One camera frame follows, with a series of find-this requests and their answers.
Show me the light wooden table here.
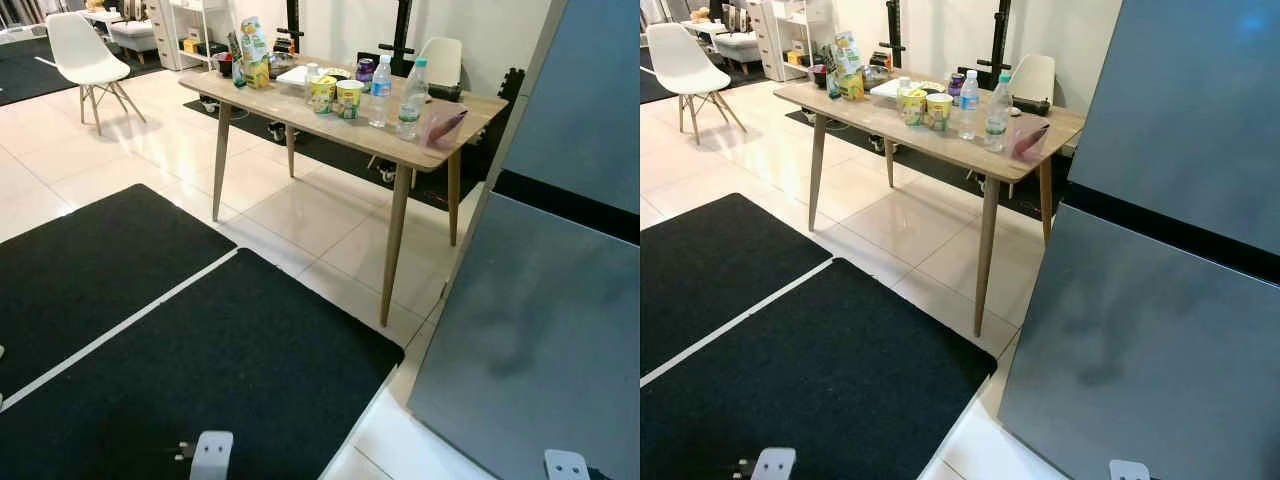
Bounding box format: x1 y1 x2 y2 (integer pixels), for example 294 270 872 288
178 58 509 329
773 62 1088 338

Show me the green white snack bag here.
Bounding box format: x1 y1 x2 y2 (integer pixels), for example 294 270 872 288
238 16 271 76
833 30 866 86

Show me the grey fridge door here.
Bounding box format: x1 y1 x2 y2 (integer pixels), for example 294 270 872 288
998 203 1280 480
497 0 641 216
1066 0 1280 229
407 190 641 480

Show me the green cap water bottle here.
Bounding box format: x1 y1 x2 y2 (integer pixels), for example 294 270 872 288
983 72 1015 153
396 57 429 140

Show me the white shelf unit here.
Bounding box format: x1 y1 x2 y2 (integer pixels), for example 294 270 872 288
748 0 836 83
148 0 239 73

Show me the pink plastic measuring jug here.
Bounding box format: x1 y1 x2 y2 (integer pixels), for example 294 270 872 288
1008 115 1053 163
416 102 469 151

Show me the black gym floor mat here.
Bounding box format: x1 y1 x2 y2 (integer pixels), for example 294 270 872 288
183 95 493 213
785 108 1073 223

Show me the grey upholstered stool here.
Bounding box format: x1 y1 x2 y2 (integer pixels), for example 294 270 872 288
108 18 159 63
712 30 763 73

